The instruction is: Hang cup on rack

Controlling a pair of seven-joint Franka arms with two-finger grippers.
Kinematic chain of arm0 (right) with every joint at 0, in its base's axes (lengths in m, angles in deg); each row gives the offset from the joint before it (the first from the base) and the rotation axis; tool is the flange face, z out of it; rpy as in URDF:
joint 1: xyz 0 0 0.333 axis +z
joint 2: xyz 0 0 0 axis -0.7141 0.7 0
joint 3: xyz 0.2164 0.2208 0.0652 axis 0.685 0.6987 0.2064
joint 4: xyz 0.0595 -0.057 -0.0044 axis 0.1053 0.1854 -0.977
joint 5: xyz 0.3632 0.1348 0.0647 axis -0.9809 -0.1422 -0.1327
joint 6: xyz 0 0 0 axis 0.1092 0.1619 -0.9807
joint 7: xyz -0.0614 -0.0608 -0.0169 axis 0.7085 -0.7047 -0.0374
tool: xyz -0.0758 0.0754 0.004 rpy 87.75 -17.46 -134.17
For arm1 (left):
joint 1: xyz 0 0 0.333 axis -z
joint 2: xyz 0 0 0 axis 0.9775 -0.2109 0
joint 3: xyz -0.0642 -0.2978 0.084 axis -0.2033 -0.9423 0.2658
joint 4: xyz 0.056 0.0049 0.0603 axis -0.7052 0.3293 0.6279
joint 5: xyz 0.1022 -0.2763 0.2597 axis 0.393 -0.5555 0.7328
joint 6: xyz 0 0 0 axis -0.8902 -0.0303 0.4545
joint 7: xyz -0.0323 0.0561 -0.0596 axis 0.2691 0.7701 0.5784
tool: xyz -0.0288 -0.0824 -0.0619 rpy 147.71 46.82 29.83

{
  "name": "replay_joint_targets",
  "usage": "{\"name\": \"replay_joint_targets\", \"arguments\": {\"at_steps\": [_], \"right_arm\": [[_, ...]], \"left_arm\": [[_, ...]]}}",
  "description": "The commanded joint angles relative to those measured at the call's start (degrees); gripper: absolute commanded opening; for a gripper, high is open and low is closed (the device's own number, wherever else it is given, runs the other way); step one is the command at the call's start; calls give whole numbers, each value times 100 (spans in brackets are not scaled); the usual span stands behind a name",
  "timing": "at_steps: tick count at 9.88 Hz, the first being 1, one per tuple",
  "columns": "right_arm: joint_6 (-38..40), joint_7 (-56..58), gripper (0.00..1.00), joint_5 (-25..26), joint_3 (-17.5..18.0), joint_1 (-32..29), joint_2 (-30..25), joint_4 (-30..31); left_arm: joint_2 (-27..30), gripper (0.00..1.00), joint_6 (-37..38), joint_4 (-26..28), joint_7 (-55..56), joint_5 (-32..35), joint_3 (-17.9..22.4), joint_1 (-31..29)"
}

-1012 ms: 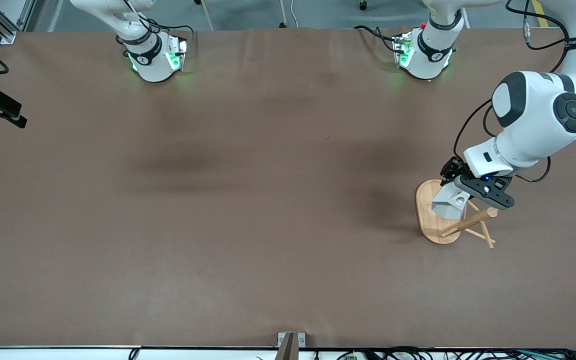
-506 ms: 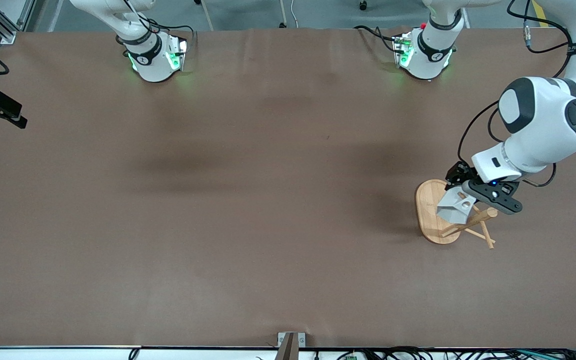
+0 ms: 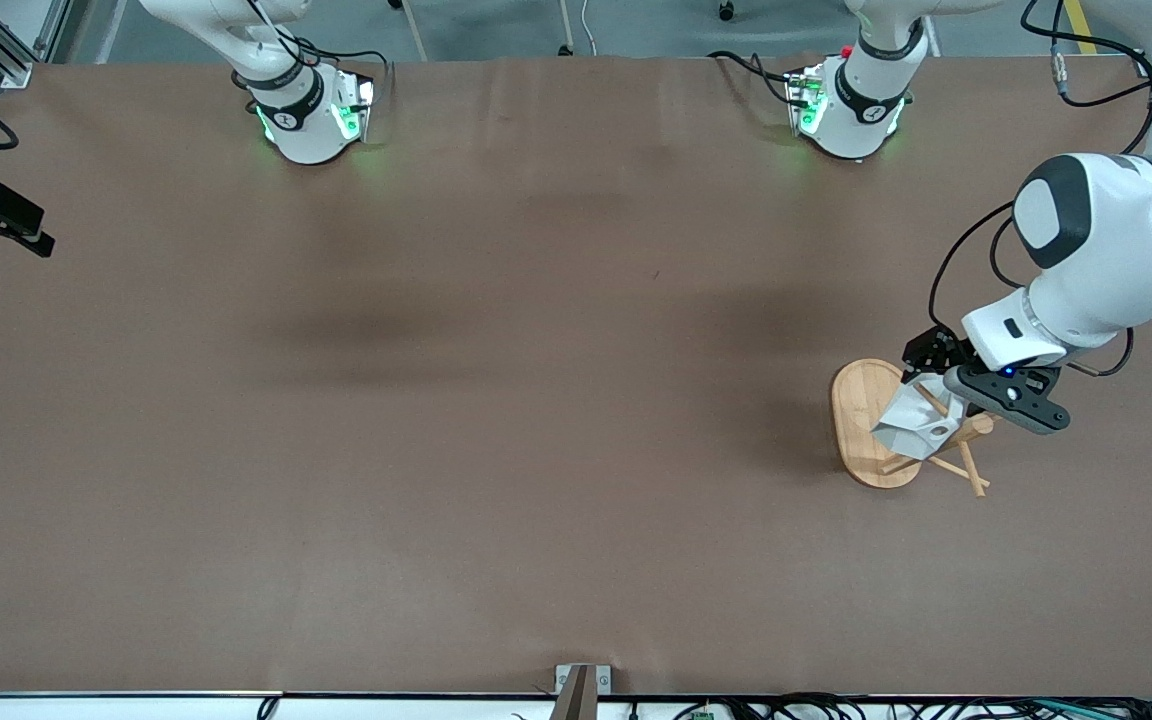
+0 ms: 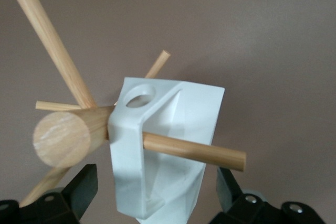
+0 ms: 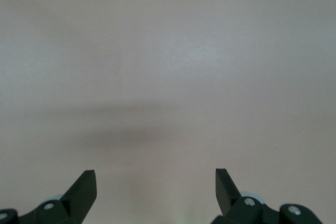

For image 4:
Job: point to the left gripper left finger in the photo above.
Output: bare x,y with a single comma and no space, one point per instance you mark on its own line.
65,205

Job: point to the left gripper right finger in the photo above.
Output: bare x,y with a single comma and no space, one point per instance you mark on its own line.
249,211

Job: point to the white faceted cup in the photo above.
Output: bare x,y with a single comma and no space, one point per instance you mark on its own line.
183,108

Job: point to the wooden cup rack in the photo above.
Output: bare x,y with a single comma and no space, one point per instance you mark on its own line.
63,137

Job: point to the brown table cover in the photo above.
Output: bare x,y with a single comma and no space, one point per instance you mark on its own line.
236,24

